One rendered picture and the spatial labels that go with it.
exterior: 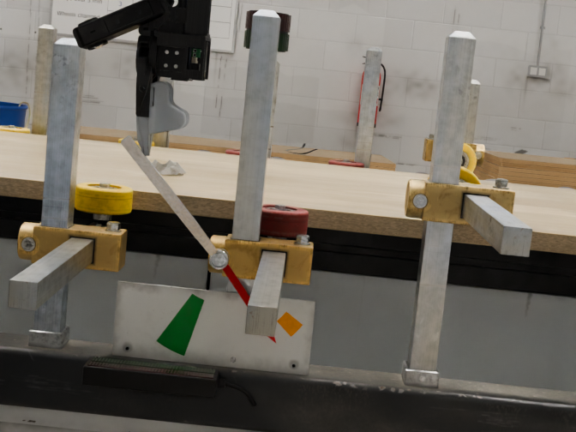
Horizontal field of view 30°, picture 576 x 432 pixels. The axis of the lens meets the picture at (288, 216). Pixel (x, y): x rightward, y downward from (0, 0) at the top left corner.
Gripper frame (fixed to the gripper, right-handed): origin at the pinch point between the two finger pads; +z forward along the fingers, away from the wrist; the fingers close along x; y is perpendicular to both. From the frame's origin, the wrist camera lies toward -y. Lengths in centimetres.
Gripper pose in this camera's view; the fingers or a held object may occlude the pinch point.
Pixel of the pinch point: (141, 144)
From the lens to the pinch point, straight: 134.1
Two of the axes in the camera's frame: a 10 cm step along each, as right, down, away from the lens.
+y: 10.0, 1.0, -0.1
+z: -0.9, 9.9, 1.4
